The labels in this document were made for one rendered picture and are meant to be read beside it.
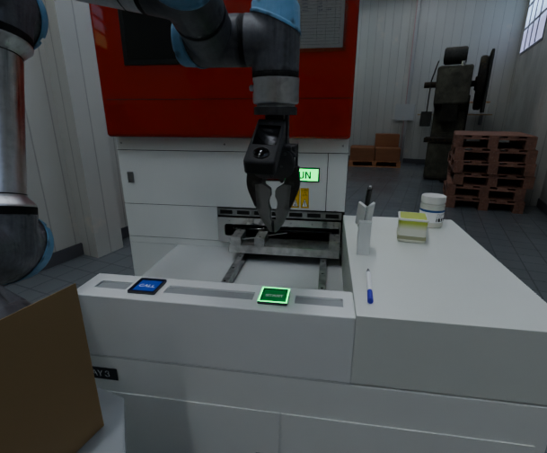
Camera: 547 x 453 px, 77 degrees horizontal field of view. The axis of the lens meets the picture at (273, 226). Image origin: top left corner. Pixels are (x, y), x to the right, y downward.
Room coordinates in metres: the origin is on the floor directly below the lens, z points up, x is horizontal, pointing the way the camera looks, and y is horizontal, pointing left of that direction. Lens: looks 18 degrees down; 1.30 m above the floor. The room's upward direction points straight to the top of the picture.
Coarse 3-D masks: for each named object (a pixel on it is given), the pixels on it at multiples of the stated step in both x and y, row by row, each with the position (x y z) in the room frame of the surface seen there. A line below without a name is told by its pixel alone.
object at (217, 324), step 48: (96, 288) 0.62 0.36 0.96; (192, 288) 0.63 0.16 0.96; (240, 288) 0.62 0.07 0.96; (288, 288) 0.62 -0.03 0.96; (96, 336) 0.59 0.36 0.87; (144, 336) 0.58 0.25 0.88; (192, 336) 0.56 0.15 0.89; (240, 336) 0.55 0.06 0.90; (288, 336) 0.53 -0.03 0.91; (336, 336) 0.52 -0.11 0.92
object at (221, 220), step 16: (224, 224) 1.18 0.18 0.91; (240, 224) 1.18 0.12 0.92; (256, 224) 1.17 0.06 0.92; (288, 224) 1.15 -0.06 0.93; (304, 224) 1.14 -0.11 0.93; (320, 224) 1.13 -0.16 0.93; (336, 224) 1.12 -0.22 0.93; (224, 240) 1.19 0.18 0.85; (304, 240) 1.14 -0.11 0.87; (320, 240) 1.13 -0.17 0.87
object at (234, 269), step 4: (240, 256) 1.04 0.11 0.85; (244, 256) 1.06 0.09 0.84; (236, 260) 1.01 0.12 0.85; (240, 260) 1.01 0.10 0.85; (244, 260) 1.06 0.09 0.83; (232, 264) 0.98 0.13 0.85; (236, 264) 0.98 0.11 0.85; (240, 264) 1.00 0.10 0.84; (232, 268) 0.95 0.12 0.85; (236, 268) 0.96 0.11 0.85; (240, 268) 1.00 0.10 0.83; (228, 272) 0.92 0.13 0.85; (232, 272) 0.92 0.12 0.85; (236, 272) 0.95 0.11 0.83; (228, 276) 0.89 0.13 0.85; (232, 276) 0.91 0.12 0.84; (224, 280) 0.87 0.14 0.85; (228, 280) 0.87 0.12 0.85; (232, 280) 0.90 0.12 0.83
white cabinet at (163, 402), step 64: (128, 384) 0.58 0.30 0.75; (192, 384) 0.56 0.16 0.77; (256, 384) 0.54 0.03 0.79; (320, 384) 0.52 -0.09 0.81; (128, 448) 0.58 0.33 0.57; (192, 448) 0.56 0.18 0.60; (256, 448) 0.54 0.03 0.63; (320, 448) 0.52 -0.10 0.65; (384, 448) 0.50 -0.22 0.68; (448, 448) 0.48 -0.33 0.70; (512, 448) 0.47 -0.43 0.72
